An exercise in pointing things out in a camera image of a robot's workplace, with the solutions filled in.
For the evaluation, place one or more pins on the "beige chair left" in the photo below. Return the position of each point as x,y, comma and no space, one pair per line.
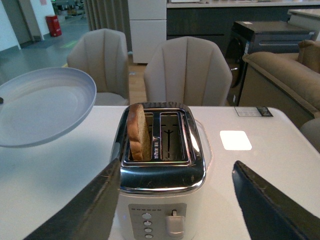
103,55

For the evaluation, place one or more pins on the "black appliance box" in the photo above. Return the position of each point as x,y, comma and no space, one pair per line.
248,37

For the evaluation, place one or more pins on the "dark counter unit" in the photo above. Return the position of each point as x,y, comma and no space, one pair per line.
213,19

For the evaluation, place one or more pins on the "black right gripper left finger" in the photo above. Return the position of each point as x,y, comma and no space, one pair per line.
89,215

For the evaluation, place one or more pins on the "beige curtain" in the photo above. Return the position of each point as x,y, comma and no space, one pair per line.
109,14

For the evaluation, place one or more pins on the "red box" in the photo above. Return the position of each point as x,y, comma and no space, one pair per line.
53,25

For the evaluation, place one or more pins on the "beige chair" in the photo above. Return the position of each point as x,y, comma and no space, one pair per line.
188,70
103,55

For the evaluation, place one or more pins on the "white cabinet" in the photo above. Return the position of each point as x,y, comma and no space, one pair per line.
148,27

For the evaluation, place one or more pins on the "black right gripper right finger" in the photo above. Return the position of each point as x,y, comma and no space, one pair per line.
268,213

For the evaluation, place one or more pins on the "label sticker on table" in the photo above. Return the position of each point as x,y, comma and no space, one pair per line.
258,111

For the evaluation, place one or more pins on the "tan sofa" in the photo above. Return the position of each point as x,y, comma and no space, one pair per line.
289,82

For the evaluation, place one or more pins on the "white chrome two-slot toaster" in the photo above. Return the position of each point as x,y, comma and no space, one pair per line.
160,199

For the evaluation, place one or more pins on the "light blue round plate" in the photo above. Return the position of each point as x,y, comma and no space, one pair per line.
43,105

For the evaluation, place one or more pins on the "beige chair right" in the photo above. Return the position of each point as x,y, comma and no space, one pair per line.
188,70

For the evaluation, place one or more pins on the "brown bread slice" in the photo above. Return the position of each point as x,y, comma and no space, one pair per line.
138,135

